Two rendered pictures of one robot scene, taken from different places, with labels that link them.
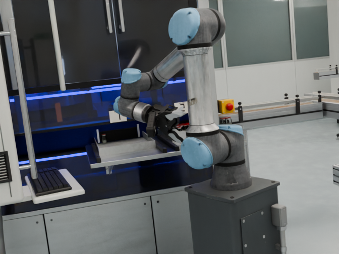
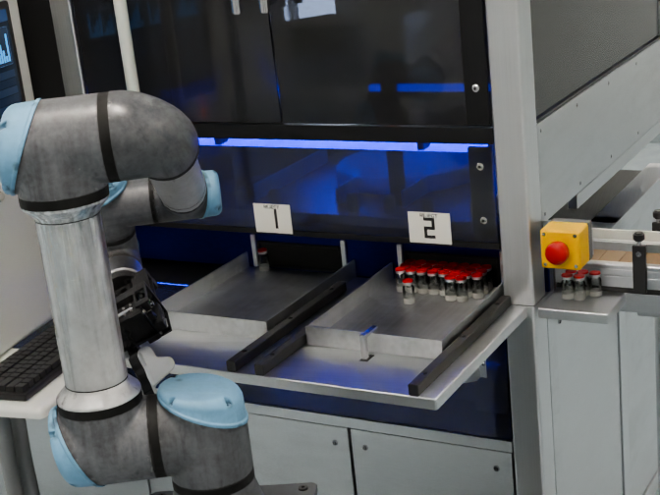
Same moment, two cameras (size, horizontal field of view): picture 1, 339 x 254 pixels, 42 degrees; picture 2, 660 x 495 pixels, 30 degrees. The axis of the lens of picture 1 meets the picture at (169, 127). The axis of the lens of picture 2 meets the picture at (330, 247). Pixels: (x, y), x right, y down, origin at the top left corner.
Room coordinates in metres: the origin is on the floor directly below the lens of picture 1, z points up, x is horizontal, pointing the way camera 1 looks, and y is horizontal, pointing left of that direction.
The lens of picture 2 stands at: (0.61, -1.42, 1.70)
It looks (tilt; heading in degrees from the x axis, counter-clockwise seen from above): 18 degrees down; 43
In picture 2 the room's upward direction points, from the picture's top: 6 degrees counter-clockwise
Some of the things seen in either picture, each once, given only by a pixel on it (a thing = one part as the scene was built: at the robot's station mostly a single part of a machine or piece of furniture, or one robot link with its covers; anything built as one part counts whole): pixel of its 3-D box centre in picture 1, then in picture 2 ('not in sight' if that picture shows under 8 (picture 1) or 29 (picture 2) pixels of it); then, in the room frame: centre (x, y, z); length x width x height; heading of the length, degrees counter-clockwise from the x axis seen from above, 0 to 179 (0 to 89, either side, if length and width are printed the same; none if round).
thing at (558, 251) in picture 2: (229, 107); (558, 251); (2.36, -0.33, 1.00); 0.04 x 0.04 x 0.04; 12
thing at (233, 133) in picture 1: (226, 141); (200, 426); (1.62, -0.20, 0.96); 0.13 x 0.12 x 0.14; 136
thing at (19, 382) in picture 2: (47, 179); (51, 351); (1.89, 0.55, 0.82); 0.40 x 0.14 x 0.02; 21
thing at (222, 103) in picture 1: (226, 106); (566, 244); (2.41, -0.32, 1.00); 0.08 x 0.07 x 0.07; 12
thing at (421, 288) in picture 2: (183, 128); (438, 282); (2.34, -0.07, 0.91); 0.18 x 0.02 x 0.05; 102
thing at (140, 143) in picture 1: (122, 142); (256, 292); (2.16, 0.23, 0.90); 0.34 x 0.26 x 0.04; 12
